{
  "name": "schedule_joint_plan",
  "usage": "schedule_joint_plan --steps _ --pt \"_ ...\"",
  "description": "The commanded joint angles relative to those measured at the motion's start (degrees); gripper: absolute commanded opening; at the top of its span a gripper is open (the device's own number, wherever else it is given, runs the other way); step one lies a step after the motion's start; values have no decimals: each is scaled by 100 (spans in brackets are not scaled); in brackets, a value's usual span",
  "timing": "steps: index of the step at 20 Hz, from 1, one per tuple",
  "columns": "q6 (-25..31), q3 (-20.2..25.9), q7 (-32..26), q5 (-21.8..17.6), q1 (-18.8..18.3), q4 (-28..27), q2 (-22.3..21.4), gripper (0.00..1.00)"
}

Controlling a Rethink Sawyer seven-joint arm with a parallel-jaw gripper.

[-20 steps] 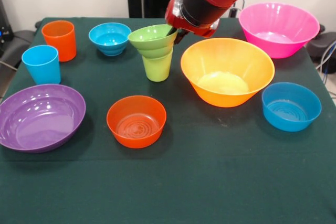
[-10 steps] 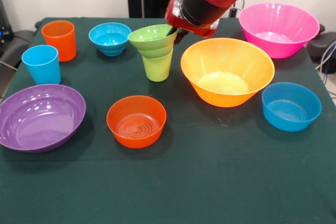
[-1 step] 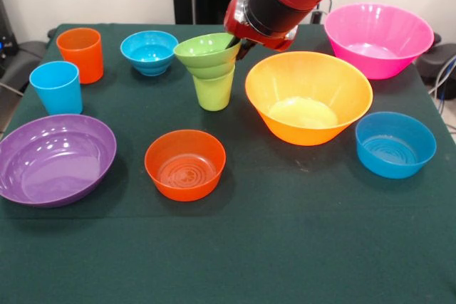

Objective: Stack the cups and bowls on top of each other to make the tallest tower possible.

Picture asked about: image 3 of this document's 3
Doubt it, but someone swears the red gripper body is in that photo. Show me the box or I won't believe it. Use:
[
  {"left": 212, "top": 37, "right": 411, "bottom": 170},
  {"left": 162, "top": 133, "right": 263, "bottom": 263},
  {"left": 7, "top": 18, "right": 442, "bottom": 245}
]
[{"left": 223, "top": 0, "right": 299, "bottom": 52}]

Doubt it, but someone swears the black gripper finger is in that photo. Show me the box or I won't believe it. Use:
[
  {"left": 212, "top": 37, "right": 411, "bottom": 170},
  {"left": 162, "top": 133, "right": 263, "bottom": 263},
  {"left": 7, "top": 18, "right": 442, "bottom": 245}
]
[
  {"left": 236, "top": 41, "right": 257, "bottom": 61},
  {"left": 225, "top": 34, "right": 242, "bottom": 51}
]

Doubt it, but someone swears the green stepped bowl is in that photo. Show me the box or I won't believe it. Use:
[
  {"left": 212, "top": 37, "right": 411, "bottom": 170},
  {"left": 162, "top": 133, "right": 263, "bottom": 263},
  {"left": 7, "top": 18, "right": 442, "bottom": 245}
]
[{"left": 173, "top": 32, "right": 243, "bottom": 81}]

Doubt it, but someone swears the orange round bowl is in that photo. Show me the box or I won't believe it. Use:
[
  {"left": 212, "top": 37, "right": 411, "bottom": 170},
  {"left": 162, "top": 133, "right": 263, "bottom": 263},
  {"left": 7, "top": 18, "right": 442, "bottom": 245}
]
[{"left": 144, "top": 129, "right": 227, "bottom": 202}]

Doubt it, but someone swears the green plastic cup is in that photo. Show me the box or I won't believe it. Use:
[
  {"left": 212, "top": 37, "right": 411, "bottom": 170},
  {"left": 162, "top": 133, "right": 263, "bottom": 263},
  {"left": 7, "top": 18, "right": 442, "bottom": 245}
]
[{"left": 192, "top": 65, "right": 237, "bottom": 112}]

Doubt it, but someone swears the large yellow-orange bowl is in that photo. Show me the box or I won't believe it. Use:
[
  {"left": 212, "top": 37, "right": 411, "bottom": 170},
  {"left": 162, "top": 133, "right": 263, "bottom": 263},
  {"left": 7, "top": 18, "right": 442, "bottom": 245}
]
[{"left": 244, "top": 51, "right": 374, "bottom": 147}]

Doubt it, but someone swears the light blue stepped bowl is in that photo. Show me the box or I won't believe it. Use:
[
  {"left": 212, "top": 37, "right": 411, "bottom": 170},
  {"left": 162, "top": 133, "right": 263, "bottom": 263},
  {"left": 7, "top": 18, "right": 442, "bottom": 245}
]
[{"left": 120, "top": 30, "right": 180, "bottom": 77}]

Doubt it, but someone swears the large pink bowl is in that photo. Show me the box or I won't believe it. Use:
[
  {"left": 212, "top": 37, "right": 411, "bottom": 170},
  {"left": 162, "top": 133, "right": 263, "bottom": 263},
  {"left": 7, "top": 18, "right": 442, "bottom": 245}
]
[{"left": 323, "top": 2, "right": 435, "bottom": 80}]

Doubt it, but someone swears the orange plastic cup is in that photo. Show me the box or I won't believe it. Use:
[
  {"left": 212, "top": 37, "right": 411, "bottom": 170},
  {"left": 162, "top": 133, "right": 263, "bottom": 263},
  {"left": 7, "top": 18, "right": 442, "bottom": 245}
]
[{"left": 56, "top": 27, "right": 105, "bottom": 85}]

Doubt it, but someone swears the blue plastic cup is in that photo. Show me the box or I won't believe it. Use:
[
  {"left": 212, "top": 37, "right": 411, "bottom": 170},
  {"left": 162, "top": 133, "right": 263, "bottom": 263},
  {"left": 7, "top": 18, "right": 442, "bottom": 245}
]
[{"left": 28, "top": 61, "right": 84, "bottom": 116}]

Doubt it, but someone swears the blue round bowl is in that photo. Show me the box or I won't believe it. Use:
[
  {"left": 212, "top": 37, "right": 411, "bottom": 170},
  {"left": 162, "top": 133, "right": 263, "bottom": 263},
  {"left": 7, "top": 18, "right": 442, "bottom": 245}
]
[{"left": 355, "top": 111, "right": 437, "bottom": 179}]

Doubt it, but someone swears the black equipment base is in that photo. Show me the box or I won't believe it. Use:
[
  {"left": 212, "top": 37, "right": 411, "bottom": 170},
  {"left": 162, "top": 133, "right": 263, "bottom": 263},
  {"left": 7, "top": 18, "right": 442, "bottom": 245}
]
[{"left": 415, "top": 31, "right": 456, "bottom": 86}]

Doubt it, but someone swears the dark green tablecloth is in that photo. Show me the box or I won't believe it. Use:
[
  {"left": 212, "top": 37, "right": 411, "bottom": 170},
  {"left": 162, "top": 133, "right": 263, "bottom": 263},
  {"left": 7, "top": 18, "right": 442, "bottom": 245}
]
[{"left": 0, "top": 23, "right": 456, "bottom": 304}]

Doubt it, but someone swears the large purple bowl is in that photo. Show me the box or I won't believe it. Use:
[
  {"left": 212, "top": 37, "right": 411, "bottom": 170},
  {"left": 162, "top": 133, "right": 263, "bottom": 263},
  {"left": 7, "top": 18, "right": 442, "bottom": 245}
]
[{"left": 0, "top": 113, "right": 118, "bottom": 209}]

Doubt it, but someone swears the black computer case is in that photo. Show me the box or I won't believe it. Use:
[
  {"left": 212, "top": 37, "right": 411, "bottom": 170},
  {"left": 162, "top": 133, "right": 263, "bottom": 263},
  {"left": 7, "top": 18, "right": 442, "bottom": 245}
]
[{"left": 0, "top": 0, "right": 19, "bottom": 78}]

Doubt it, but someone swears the white cable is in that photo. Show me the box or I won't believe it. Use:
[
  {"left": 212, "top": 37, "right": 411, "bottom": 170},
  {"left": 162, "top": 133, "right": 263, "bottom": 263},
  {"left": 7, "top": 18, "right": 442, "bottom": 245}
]
[{"left": 306, "top": 9, "right": 327, "bottom": 24}]

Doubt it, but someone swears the grey cable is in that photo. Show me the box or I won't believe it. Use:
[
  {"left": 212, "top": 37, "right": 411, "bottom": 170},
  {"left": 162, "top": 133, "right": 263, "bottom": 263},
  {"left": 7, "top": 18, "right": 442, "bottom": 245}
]
[{"left": 427, "top": 53, "right": 456, "bottom": 105}]

